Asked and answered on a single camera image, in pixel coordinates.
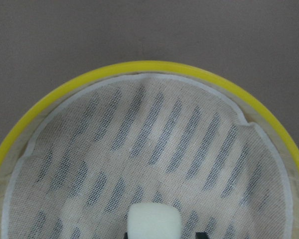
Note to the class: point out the white mesh steamer liner cloth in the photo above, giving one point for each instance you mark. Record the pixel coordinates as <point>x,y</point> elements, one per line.
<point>148,138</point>

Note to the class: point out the white steamed bun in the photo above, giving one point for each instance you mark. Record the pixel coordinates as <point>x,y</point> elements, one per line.
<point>153,221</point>

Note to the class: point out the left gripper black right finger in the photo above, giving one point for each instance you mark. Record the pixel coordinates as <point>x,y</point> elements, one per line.
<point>200,235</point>

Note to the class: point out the yellow round steamer basket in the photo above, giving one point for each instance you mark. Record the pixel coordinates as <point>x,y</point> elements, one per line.
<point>252,108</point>

